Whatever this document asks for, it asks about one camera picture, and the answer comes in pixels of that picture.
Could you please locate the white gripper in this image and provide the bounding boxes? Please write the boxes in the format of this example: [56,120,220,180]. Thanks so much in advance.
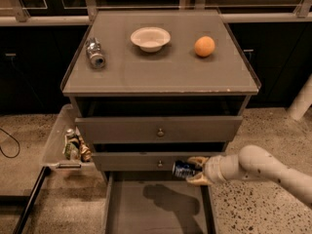
[186,155,243,186]

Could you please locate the blue pepsi can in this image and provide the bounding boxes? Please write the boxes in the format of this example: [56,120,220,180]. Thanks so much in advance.
[173,161,196,178]

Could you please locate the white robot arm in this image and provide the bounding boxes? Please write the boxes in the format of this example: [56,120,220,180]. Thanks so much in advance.
[186,145,312,209]

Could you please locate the brass middle drawer knob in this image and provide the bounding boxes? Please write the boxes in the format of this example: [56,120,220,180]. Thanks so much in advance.
[157,160,163,168]

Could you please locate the brass drawer knob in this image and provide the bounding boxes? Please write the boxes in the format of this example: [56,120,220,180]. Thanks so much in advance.
[157,129,165,137]
[157,160,163,168]

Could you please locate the brass top drawer knob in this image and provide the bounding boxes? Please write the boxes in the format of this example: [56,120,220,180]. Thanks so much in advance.
[157,129,165,137]

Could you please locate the grey top drawer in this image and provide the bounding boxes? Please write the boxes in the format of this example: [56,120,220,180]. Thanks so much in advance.
[75,116,243,143]

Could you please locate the grey drawer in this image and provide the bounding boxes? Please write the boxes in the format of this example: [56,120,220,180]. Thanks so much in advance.
[103,172,218,234]
[75,116,243,143]
[93,152,224,172]

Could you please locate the grey bottom drawer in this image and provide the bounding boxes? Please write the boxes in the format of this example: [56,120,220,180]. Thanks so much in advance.
[103,172,218,234]

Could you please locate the grey middle drawer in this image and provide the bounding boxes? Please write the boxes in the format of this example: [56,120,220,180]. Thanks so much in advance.
[93,152,224,172]

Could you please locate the grey drawer cabinet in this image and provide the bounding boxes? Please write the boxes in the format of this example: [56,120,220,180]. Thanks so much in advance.
[60,10,262,183]

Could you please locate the green can in bin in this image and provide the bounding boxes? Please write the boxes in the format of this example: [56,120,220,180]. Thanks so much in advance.
[63,129,80,160]

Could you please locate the silver crushed can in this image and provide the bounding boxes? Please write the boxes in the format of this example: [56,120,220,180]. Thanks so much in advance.
[85,37,105,69]

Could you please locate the brown snack bag in bin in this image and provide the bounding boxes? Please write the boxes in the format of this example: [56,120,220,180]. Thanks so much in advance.
[79,137,92,162]

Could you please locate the orange fruit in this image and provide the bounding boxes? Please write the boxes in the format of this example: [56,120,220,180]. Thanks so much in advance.
[194,36,215,58]

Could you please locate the white pole base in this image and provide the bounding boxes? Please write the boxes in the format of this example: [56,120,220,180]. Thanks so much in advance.
[288,74,312,120]

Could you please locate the clear plastic bin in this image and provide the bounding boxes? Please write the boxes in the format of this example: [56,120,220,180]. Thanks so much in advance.
[41,104,95,172]

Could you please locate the white paper bowl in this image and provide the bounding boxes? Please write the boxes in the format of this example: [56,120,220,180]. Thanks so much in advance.
[131,27,171,53]

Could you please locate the black floor rail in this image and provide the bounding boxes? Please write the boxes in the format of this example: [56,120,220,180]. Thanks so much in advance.
[0,167,51,234]

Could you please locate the black floor cable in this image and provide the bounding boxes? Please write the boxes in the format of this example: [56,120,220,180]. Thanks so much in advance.
[0,127,21,159]

